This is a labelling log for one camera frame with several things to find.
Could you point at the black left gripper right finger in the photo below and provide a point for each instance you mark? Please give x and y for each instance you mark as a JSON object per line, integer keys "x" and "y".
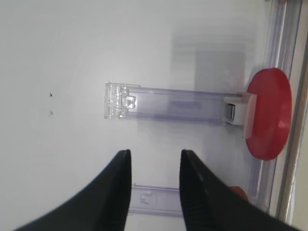
{"x": 209, "y": 205}

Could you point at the right red tomato slice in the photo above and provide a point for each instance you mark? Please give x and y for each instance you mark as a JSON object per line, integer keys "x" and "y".
{"x": 273, "y": 114}

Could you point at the left clear front rail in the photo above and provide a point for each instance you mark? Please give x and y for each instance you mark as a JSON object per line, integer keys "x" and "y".
{"x": 261, "y": 194}

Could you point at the bun half on left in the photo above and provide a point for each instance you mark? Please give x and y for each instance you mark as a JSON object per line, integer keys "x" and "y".
{"x": 239, "y": 191}

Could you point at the clear pusher track left bun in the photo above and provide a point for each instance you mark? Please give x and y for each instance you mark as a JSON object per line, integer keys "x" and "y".
{"x": 155, "y": 201}

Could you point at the clear pusher track tomato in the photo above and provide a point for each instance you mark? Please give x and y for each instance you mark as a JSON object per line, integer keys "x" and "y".
{"x": 123, "y": 101}

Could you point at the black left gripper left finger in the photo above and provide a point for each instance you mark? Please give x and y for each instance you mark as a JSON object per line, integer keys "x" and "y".
{"x": 101, "y": 206}

